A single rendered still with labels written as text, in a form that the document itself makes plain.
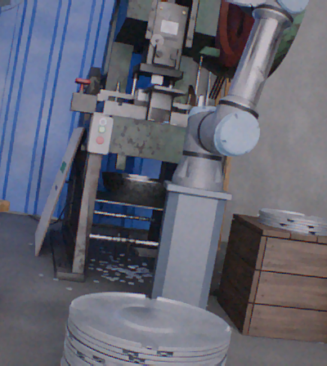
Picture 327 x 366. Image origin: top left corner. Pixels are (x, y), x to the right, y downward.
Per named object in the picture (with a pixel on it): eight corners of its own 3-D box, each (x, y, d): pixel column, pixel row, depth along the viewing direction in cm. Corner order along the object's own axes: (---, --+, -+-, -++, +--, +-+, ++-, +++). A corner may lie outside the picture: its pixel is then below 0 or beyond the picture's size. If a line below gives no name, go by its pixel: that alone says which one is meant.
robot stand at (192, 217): (204, 346, 150) (233, 194, 148) (141, 338, 149) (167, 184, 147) (198, 326, 169) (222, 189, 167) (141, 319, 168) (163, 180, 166)
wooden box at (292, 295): (350, 345, 171) (369, 244, 169) (241, 334, 166) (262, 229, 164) (305, 309, 210) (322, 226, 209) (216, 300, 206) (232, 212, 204)
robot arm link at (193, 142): (211, 155, 164) (217, 111, 163) (233, 158, 152) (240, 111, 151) (175, 149, 159) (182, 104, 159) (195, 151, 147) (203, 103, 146)
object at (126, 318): (220, 309, 108) (221, 305, 108) (242, 363, 79) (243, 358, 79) (81, 287, 107) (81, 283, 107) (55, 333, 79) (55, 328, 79)
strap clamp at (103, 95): (133, 106, 227) (137, 82, 227) (94, 100, 223) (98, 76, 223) (131, 107, 233) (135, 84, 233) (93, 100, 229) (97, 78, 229)
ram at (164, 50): (182, 69, 221) (193, 2, 219) (147, 62, 217) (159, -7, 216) (172, 73, 238) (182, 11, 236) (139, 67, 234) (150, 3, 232)
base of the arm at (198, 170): (226, 193, 150) (232, 158, 149) (172, 184, 149) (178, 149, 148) (218, 189, 165) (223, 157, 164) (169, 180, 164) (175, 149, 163)
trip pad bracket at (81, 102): (90, 144, 202) (99, 93, 201) (64, 140, 199) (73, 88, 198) (88, 144, 208) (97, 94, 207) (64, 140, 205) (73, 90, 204)
